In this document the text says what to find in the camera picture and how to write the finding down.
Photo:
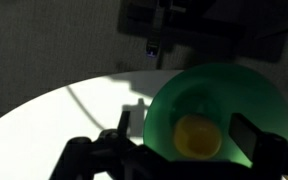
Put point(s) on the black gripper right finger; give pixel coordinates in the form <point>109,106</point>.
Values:
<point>247,136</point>

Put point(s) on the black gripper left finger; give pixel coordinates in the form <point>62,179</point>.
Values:
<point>124,123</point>

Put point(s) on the dark yellow round fruit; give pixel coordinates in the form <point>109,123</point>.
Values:
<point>197,136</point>

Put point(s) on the green plastic bowl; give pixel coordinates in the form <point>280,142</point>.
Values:
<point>250,90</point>

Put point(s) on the round white table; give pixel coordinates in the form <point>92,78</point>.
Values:
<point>50,113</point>

